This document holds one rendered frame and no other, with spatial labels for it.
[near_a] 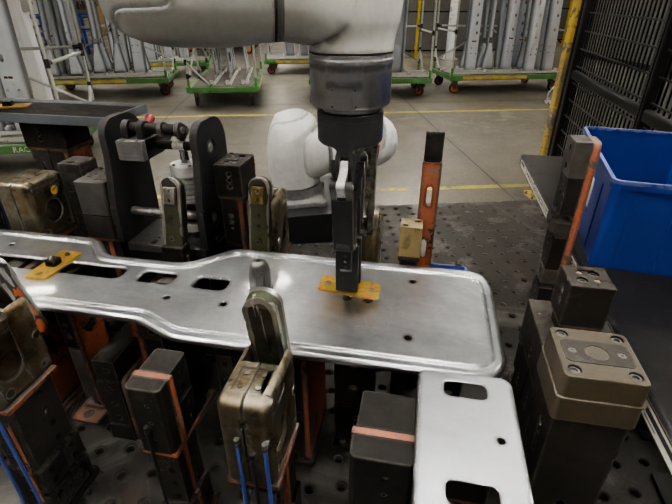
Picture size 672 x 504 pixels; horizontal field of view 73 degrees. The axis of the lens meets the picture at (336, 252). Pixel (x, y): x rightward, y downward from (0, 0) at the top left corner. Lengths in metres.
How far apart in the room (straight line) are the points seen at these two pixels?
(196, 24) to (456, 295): 0.46
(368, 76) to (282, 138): 0.89
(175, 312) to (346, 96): 0.36
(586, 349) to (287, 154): 1.03
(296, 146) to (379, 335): 0.87
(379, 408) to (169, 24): 0.43
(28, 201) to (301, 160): 0.71
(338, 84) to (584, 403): 0.39
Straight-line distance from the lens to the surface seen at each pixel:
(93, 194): 0.94
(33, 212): 0.99
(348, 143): 0.51
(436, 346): 0.58
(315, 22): 0.48
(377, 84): 0.50
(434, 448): 0.47
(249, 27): 0.48
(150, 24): 0.49
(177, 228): 0.83
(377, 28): 0.49
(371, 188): 0.71
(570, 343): 0.53
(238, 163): 0.82
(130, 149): 0.86
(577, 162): 0.72
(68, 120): 1.06
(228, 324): 0.61
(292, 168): 1.38
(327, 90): 0.50
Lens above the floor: 1.37
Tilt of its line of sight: 29 degrees down
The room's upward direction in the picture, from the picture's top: straight up
